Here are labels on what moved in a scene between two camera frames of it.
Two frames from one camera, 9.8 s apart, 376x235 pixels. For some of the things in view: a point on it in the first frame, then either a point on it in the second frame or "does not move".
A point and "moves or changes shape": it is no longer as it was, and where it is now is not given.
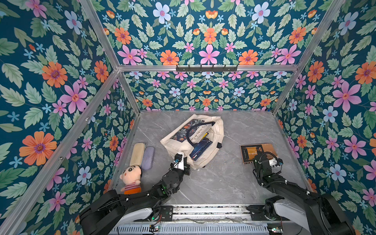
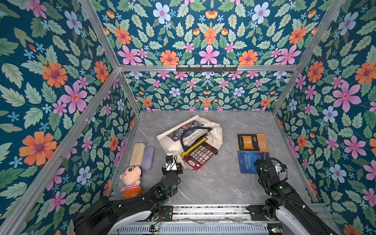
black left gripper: [185, 171] -> [178, 171]
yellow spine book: [204, 135] -> [182, 153]
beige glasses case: [137, 154] does not move
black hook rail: [212, 69] does not move
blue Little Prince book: [199, 149] -> [246, 159]
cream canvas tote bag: [199, 138] moves or changes shape
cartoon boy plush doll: [131, 176] does not move
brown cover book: [249, 152] -> [252, 142]
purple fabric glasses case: [148, 159] does not move
